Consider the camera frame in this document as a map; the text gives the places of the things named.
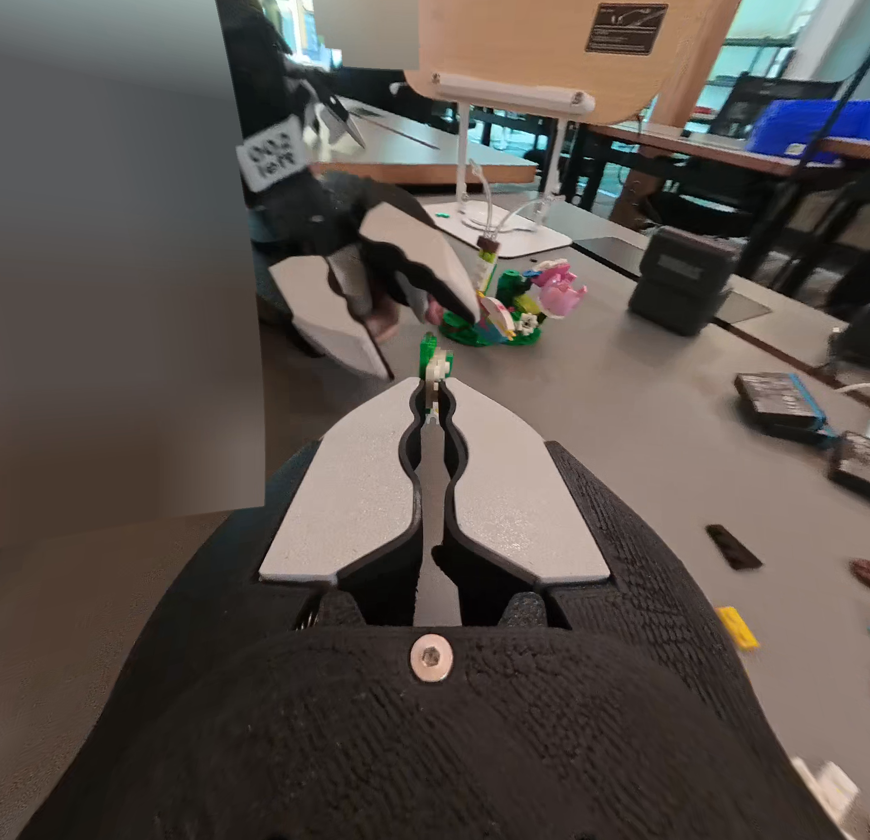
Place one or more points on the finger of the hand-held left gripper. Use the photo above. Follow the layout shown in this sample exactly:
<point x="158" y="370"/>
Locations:
<point x="421" y="248"/>
<point x="319" y="303"/>

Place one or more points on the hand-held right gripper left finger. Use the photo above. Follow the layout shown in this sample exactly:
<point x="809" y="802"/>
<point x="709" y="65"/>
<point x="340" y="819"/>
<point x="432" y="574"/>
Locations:
<point x="346" y="493"/>

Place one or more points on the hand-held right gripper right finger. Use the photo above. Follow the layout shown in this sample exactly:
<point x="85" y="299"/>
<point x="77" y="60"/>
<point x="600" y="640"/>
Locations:
<point x="523" y="493"/>

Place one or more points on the multicolour lego wing assembly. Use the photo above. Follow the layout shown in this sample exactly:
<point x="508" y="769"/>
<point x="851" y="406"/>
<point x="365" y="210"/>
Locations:
<point x="435" y="367"/>

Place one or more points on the lego flower model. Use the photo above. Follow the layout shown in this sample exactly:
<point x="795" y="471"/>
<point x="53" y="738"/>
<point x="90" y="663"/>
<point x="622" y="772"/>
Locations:
<point x="516" y="323"/>

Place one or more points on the black lego wedge plate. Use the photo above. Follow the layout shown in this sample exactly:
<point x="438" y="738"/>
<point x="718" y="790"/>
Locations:
<point x="733" y="546"/>

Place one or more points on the small yellow lego plate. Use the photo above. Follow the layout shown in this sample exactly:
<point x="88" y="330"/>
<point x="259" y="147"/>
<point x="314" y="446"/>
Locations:
<point x="737" y="628"/>

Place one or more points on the pile of mixed lego bricks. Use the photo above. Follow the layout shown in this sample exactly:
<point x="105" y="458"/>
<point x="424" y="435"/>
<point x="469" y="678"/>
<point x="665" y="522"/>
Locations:
<point x="862" y="573"/>

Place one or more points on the white lego plates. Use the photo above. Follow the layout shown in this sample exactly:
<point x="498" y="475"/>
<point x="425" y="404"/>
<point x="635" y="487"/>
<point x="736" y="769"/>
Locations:
<point x="832" y="785"/>

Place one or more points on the person's left hand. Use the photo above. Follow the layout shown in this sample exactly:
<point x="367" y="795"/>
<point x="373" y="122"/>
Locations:
<point x="384" y="320"/>

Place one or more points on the neighbouring table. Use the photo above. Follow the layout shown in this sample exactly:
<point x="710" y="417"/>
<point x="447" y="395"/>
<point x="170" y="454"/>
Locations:
<point x="421" y="153"/>

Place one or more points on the wooden board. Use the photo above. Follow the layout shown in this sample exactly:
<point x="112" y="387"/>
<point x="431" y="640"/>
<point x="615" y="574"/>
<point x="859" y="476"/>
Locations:
<point x="530" y="24"/>

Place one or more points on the black charger case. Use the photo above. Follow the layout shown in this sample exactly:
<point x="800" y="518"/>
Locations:
<point x="680" y="289"/>

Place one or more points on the black battery with blue edge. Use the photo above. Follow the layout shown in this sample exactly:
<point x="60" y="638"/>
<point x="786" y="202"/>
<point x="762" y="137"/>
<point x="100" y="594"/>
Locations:
<point x="853" y="462"/>
<point x="781" y="398"/>

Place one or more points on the blue plastic bin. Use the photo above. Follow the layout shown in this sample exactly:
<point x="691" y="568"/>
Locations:
<point x="802" y="129"/>

